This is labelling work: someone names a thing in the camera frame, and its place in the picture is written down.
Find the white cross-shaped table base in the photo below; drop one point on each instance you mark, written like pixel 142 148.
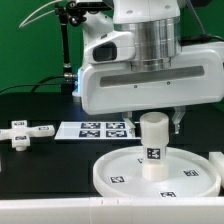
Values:
pixel 20 134

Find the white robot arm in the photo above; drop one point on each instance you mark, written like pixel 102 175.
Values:
pixel 135 60

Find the white front rail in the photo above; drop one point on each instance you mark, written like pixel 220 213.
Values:
pixel 113 211

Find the white round table top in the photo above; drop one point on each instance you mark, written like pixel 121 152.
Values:
pixel 127 173

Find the white marker tag sheet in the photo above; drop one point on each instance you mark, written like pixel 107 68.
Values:
pixel 95 130

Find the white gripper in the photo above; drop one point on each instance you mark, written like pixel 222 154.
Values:
pixel 196 76

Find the white block at right edge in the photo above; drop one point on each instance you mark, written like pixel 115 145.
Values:
pixel 217 160

